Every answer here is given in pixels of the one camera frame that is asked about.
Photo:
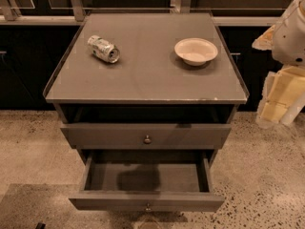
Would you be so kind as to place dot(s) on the white paper bowl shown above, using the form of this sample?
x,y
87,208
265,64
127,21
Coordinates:
x,y
196,51

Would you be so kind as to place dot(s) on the grey top drawer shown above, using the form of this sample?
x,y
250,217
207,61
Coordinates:
x,y
146,136

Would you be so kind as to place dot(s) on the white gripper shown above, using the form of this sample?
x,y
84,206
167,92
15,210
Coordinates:
x,y
291,38

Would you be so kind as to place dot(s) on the white cylindrical robot link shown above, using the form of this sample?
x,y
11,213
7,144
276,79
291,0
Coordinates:
x,y
293,111

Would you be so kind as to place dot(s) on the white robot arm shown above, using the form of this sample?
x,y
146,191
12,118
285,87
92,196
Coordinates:
x,y
289,36

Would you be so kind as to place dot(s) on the grey drawer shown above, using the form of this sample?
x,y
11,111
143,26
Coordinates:
x,y
150,181
146,136

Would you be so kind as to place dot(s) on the crushed silver soda can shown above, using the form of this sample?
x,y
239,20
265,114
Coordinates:
x,y
103,49

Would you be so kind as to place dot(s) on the metal railing frame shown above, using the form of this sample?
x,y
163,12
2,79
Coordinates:
x,y
222,12

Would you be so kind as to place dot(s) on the grey drawer cabinet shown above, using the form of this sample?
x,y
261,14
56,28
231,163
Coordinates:
x,y
149,83

